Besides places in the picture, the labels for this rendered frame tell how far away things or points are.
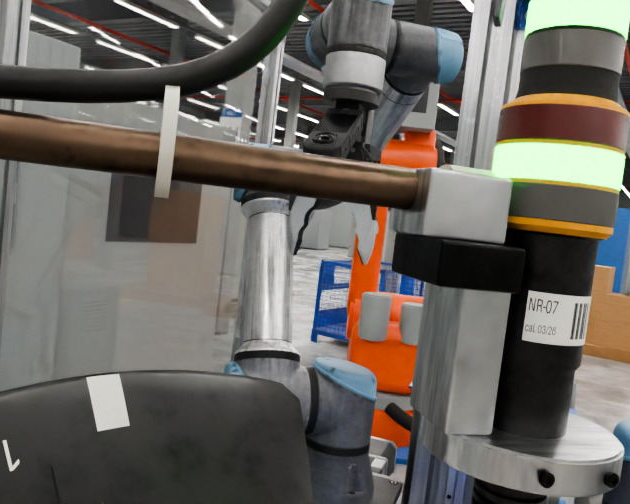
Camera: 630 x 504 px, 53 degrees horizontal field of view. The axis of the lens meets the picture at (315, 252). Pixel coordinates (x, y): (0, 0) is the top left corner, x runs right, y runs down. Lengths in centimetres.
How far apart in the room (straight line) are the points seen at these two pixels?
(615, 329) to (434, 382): 937
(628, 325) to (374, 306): 590
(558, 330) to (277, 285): 91
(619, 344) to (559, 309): 939
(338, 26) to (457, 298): 62
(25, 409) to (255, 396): 12
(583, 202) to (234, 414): 23
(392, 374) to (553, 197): 409
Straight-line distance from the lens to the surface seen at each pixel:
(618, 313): 958
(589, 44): 23
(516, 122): 23
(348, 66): 79
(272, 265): 112
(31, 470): 34
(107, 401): 35
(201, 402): 37
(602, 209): 23
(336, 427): 111
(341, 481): 113
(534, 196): 22
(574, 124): 22
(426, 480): 130
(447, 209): 20
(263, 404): 38
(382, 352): 426
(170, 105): 19
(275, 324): 110
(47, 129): 19
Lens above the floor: 153
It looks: 4 degrees down
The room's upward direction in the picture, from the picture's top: 7 degrees clockwise
